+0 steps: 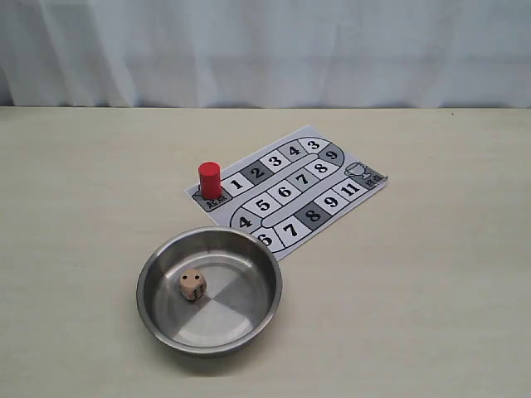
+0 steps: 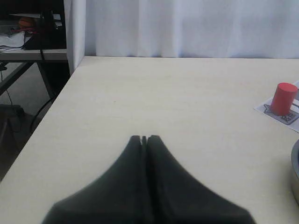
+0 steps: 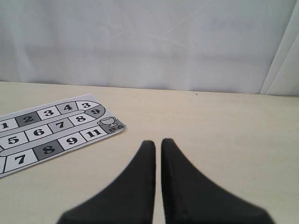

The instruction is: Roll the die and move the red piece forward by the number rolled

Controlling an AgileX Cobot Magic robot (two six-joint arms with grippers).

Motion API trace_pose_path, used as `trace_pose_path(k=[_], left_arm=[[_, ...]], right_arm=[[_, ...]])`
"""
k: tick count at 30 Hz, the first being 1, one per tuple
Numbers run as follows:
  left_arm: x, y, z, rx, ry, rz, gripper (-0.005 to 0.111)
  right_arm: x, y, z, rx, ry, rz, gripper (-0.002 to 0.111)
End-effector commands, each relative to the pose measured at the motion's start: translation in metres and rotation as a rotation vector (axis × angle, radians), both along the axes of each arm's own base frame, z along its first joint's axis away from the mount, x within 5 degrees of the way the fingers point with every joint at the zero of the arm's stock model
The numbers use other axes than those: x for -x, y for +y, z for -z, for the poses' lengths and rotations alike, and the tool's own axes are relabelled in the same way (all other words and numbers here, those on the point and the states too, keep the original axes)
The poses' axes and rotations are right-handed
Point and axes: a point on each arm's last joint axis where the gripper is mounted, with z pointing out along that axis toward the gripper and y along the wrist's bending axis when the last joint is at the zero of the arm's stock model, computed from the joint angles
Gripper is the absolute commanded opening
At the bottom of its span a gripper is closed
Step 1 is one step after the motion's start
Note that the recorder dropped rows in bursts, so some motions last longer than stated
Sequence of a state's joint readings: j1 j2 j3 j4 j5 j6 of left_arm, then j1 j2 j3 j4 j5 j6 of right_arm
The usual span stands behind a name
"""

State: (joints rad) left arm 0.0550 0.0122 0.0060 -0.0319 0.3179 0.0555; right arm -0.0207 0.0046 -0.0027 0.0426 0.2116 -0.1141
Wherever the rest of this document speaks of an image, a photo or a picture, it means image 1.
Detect white curtain backdrop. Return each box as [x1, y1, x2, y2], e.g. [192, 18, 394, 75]
[1, 1, 530, 108]

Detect round stainless steel bowl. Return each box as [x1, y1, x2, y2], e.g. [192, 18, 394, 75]
[136, 226, 283, 357]

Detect printed paper game board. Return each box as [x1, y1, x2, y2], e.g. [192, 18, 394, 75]
[186, 126, 387, 260]

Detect red cylinder game piece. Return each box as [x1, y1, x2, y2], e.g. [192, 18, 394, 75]
[198, 161, 222, 200]

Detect wooden die with black pips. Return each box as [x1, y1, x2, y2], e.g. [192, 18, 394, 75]
[178, 268, 207, 302]

